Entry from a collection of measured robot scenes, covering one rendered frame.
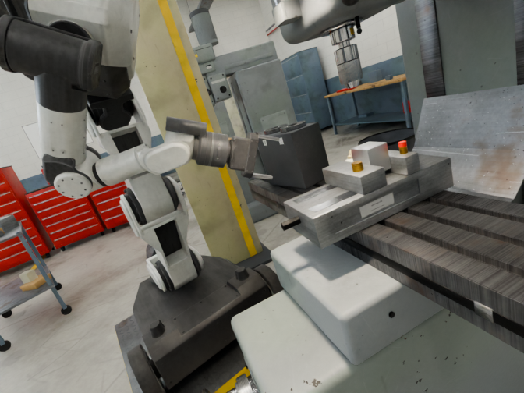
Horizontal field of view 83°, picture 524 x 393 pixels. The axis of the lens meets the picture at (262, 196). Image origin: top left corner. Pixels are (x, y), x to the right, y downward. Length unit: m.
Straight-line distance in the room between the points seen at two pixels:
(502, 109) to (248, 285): 0.93
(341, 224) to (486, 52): 0.56
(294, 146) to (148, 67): 1.57
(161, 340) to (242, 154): 0.67
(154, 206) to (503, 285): 0.93
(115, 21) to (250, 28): 9.88
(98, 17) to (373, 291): 0.77
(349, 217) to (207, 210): 1.84
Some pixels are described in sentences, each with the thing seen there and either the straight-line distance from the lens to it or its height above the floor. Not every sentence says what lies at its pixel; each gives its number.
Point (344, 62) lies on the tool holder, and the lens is 0.68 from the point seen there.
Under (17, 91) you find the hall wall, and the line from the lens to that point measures 10.07.
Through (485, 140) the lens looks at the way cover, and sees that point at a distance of 0.93.
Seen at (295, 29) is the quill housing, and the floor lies 1.33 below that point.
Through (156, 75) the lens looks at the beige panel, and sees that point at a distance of 2.31.
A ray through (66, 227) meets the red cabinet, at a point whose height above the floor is 0.35.
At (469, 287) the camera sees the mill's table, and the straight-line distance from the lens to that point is 0.51.
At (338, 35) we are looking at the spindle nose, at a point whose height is 1.29.
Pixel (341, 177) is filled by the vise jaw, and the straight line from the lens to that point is 0.67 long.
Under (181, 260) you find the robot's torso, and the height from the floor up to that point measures 0.75.
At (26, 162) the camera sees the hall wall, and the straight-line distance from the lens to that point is 10.05.
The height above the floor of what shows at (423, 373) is 0.59.
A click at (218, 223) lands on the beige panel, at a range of 2.42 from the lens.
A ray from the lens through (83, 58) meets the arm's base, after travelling 0.69.
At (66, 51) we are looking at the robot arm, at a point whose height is 1.41.
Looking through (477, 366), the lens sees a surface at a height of 0.50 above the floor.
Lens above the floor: 1.22
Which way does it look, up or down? 17 degrees down
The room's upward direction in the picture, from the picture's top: 18 degrees counter-clockwise
